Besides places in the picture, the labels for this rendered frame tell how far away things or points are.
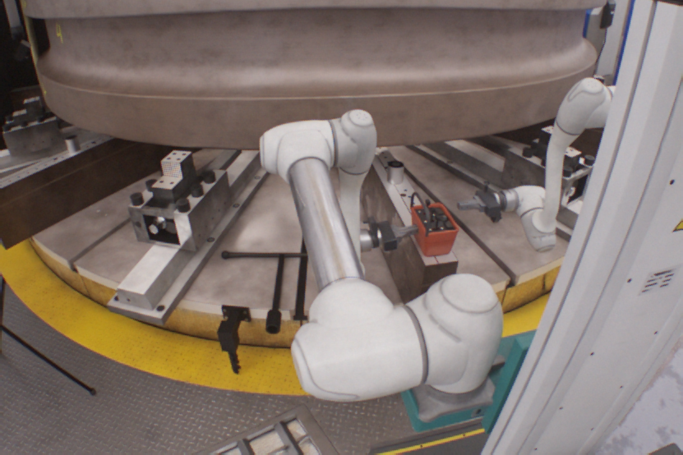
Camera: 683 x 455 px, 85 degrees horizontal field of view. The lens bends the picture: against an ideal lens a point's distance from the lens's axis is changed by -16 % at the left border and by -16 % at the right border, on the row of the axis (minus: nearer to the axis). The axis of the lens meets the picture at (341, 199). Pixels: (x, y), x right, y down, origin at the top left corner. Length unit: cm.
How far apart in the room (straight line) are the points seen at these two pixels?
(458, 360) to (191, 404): 156
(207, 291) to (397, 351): 153
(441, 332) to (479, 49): 182
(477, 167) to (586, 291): 246
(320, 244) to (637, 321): 61
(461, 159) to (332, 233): 230
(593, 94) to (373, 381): 103
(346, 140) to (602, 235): 76
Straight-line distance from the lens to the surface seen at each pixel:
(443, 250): 173
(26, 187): 295
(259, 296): 211
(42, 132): 393
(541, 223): 174
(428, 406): 94
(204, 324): 231
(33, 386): 257
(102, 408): 231
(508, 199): 180
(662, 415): 249
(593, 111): 145
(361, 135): 116
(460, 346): 79
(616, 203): 58
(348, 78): 211
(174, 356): 236
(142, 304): 210
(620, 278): 68
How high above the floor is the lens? 176
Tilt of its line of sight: 32 degrees down
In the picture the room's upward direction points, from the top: straight up
